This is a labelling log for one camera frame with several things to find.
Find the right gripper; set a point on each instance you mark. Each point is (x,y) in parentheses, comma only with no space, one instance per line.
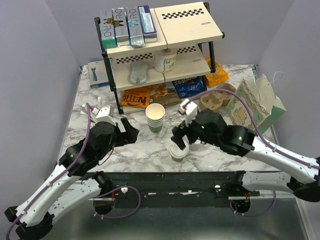
(177,133)

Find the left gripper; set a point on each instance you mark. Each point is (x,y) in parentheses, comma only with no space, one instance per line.
(130,136)

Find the single green paper cup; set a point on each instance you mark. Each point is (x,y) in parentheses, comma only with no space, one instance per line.
(177,154)

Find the stack of green paper cups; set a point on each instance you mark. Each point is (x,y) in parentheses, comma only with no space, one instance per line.
(155,114)

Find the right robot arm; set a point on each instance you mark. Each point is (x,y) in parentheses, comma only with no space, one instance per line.
(297,174)

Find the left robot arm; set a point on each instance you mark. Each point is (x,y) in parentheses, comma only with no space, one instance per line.
(34,219)

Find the brown chips bag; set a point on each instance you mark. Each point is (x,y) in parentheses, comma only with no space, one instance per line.
(164,94)

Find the grey straw holder cup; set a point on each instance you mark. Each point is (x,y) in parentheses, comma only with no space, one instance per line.
(92,110)

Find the blue Doritos bag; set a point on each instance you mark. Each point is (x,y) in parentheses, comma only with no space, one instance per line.
(189,87)

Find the cardboard cup carrier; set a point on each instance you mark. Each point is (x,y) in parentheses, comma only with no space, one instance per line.
(214,100)

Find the blue razor package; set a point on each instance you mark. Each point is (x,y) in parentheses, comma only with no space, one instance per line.
(97,74)

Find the orange yellow snack bag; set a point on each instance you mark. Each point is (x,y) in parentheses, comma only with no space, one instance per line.
(218,77)

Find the white patterned paper cup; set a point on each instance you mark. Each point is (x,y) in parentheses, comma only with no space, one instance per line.
(164,60)

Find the green Fresh paper bag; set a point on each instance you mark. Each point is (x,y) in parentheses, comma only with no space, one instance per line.
(259,95)

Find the silver blue RiO box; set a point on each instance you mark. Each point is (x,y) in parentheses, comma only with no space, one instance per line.
(136,37)

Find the teal RiO box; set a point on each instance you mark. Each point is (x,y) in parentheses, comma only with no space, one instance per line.
(107,29)

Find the beige three-tier shelf rack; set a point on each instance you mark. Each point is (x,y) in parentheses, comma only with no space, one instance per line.
(188,28)

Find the purple white box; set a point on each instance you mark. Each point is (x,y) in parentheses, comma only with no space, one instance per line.
(147,24)

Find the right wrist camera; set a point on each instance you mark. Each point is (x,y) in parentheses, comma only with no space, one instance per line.
(189,109)

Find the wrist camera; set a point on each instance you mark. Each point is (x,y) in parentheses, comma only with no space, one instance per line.
(189,109)
(105,114)

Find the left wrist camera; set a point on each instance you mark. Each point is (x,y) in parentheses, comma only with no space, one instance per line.
(105,114)

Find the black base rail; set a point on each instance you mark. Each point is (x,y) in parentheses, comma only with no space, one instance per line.
(174,189)

